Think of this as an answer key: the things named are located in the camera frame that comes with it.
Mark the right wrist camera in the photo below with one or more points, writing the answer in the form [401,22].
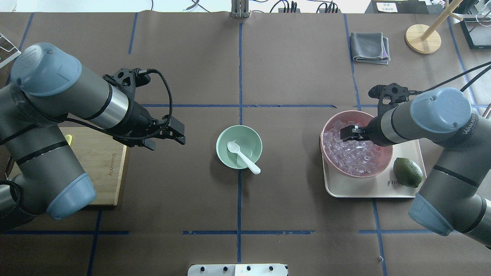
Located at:
[389,96]

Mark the folded grey cloth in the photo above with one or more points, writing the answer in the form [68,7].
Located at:
[369,48]

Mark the black flat box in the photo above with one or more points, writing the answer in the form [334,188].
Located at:
[397,6]

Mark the green lime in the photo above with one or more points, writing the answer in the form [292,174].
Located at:
[407,172]

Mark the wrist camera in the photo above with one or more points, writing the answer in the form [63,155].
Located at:
[389,96]
[132,78]

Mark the yellow plastic knife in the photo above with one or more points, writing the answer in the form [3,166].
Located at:
[68,139]

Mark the black power strip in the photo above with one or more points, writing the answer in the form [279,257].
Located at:
[308,6]

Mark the white cup rack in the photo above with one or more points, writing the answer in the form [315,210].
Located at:
[8,51]

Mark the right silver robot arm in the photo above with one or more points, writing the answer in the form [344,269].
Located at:
[448,199]

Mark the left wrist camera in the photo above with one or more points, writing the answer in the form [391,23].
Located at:
[132,78]

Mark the wooden mug tree stand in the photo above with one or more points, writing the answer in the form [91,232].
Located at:
[425,39]

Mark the pink bowl of ice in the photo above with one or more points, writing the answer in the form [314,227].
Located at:
[352,158]

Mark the green ceramic bowl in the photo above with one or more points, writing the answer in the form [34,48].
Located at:
[246,138]

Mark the wooden cutting board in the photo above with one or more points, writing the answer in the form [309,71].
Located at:
[98,155]

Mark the white pedestal base plate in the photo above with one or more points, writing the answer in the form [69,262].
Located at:
[261,269]

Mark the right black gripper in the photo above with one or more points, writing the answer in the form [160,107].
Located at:
[373,131]

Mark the aluminium frame post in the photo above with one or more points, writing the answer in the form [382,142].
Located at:
[240,9]

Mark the white plastic spoon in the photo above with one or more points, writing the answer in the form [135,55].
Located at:
[235,148]

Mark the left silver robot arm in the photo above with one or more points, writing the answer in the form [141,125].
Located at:
[49,86]

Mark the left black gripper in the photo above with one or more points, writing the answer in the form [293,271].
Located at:
[142,117]

